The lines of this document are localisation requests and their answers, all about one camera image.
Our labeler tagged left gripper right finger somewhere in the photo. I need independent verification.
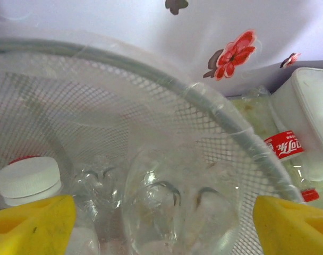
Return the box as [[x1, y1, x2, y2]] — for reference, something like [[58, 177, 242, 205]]
[[252, 195, 323, 255]]

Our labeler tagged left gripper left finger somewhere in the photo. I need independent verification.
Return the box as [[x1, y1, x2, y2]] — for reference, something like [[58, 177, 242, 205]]
[[0, 194, 77, 255]]

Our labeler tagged clear white cap bottle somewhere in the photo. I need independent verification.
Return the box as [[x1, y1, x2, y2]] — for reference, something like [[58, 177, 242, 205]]
[[0, 156, 101, 255]]

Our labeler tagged red label cola bottle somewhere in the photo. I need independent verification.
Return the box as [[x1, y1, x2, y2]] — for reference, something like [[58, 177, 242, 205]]
[[241, 86, 321, 204]]

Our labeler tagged clear plastic bottle base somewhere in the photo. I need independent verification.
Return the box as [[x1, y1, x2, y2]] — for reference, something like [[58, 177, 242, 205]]
[[121, 147, 241, 255]]

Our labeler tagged grey mesh waste bin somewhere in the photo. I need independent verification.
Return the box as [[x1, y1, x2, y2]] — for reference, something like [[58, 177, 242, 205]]
[[0, 37, 305, 255]]

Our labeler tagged white zippered case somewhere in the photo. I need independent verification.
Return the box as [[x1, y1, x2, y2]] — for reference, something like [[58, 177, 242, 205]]
[[271, 66, 323, 183]]

